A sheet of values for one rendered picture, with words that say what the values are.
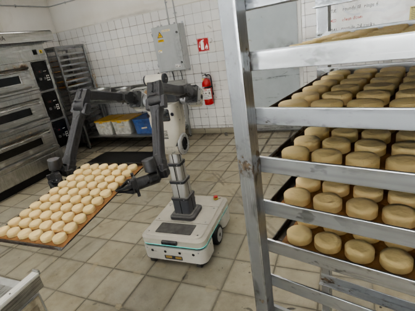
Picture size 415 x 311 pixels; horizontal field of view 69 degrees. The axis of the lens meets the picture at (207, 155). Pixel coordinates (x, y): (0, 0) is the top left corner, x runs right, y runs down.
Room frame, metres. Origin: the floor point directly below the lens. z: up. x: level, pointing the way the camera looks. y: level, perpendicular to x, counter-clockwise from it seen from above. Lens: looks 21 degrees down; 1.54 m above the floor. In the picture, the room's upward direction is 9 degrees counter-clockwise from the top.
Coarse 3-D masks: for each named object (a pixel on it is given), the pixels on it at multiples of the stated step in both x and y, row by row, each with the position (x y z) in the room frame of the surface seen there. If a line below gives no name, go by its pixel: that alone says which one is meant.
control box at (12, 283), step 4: (0, 276) 0.94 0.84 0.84; (0, 280) 0.92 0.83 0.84; (4, 280) 0.92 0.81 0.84; (8, 280) 0.91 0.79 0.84; (12, 280) 0.91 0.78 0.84; (4, 284) 0.89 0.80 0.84; (8, 284) 0.89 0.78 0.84; (12, 284) 0.88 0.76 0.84; (16, 284) 0.88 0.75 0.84; (40, 296) 0.86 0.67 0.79; (44, 304) 0.86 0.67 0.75; (44, 308) 0.86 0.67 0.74
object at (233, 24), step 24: (240, 0) 0.49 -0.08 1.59; (240, 24) 0.48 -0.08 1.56; (240, 48) 0.48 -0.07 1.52; (240, 72) 0.48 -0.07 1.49; (240, 96) 0.48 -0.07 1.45; (240, 120) 0.48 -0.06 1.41; (240, 144) 0.49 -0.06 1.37; (240, 168) 0.49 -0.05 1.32; (264, 216) 0.49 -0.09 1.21; (264, 240) 0.49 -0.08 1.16; (264, 264) 0.48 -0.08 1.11; (264, 288) 0.48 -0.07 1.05
